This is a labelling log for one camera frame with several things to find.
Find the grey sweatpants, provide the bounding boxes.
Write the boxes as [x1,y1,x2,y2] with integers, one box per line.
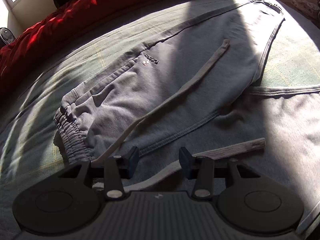
[54,0,319,233]

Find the pink clothes pile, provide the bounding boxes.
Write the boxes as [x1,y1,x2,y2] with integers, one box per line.
[291,0,319,20]

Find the green plaid bed blanket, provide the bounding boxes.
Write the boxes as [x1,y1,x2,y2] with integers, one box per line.
[1,0,319,239]

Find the red duvet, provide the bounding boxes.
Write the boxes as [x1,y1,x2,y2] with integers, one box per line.
[0,0,258,86]

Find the black backpack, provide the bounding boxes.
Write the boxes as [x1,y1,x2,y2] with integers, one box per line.
[0,28,15,47]

